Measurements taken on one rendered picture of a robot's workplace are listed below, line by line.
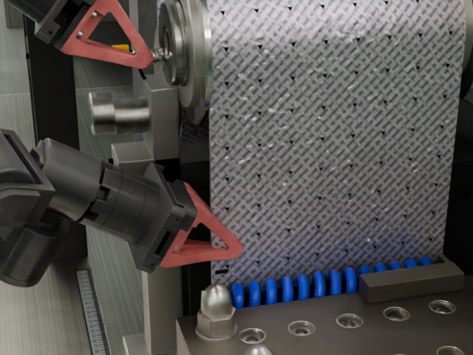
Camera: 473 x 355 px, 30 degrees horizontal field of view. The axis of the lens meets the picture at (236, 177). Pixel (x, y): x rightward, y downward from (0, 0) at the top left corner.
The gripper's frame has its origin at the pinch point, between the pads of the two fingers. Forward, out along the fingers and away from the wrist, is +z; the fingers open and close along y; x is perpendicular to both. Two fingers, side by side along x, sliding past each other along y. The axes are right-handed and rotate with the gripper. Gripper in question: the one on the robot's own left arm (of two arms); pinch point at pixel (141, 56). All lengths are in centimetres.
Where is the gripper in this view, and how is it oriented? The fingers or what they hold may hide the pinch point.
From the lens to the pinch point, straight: 81.1
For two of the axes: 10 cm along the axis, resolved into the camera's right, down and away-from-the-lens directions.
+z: 7.8, 5.3, 3.4
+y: 2.0, 3.1, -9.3
